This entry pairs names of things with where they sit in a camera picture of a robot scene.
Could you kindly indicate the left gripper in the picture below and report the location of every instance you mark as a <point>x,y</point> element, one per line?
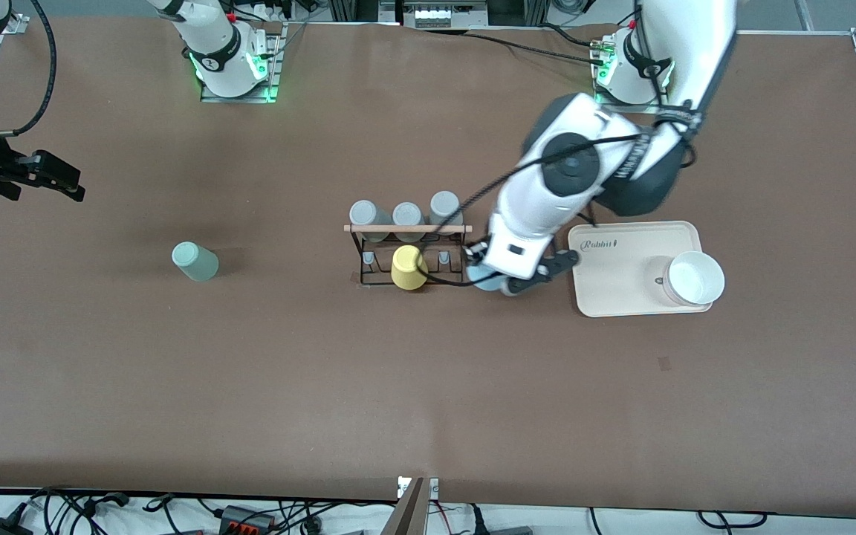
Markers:
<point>475,255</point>

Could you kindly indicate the light blue cup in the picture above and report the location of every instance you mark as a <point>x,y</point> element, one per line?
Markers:
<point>484,281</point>

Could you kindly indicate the mint green cup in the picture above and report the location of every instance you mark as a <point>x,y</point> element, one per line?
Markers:
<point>194,261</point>

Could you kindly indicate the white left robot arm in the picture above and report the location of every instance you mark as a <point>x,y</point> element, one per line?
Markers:
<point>569,163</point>

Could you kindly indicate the grey cup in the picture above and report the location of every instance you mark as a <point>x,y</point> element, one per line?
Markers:
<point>365,213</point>
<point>407,214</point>
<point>445,204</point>

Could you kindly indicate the yellow cup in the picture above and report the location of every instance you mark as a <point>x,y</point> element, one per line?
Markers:
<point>409,270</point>

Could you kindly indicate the beige plastic tray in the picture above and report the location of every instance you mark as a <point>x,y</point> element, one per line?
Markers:
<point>621,293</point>

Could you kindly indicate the white bowl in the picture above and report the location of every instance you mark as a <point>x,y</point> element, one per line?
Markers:
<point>695,279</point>

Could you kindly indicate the white label plate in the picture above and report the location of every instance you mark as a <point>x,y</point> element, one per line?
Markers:
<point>432,489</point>

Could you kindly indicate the white power strip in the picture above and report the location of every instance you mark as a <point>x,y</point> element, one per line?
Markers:
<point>439,15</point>

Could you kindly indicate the black plug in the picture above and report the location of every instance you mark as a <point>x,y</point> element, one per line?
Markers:
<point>502,530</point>

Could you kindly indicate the grey angled metal bar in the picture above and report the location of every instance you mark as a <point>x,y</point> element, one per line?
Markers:
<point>407,513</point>

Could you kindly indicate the black power adapter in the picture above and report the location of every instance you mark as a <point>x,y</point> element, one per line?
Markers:
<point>1,527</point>

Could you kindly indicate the orange black connector block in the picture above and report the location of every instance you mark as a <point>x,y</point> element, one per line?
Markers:
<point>246,519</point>

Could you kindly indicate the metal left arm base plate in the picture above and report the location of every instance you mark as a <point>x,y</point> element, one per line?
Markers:
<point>597,89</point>

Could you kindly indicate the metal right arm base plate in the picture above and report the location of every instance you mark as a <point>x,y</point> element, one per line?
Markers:
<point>273,67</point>

